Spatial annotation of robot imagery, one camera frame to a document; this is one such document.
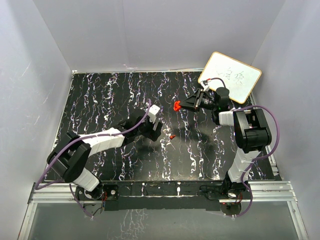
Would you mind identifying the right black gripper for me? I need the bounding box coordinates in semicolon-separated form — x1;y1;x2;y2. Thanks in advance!
179;88;218;112

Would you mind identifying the red earbud charging case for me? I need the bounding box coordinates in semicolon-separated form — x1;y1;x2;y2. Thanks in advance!
173;100;181;112

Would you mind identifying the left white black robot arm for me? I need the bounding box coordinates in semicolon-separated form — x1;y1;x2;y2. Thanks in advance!
47;110;163;200

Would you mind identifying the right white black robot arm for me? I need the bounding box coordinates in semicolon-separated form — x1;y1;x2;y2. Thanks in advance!
173;87;272;199

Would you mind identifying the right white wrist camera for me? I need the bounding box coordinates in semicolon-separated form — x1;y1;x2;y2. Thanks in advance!
200;78;211;92

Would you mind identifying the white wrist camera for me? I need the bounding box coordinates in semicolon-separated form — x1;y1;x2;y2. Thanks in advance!
200;78;211;92
147;104;161;124

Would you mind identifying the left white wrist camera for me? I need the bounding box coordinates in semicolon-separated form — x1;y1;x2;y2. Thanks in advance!
147;104;161;124

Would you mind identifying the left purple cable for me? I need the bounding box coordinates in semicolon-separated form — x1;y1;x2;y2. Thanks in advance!
33;98;153;191

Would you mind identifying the small whiteboard yellow frame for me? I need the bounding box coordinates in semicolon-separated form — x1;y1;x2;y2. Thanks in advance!
198;51;262;104

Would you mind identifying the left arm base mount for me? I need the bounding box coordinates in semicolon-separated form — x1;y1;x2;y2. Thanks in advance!
75;184;119;202

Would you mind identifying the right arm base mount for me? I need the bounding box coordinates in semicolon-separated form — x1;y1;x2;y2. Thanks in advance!
199;183;247;201

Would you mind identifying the aluminium front rail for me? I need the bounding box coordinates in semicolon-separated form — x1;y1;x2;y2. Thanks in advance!
28;181;297;204

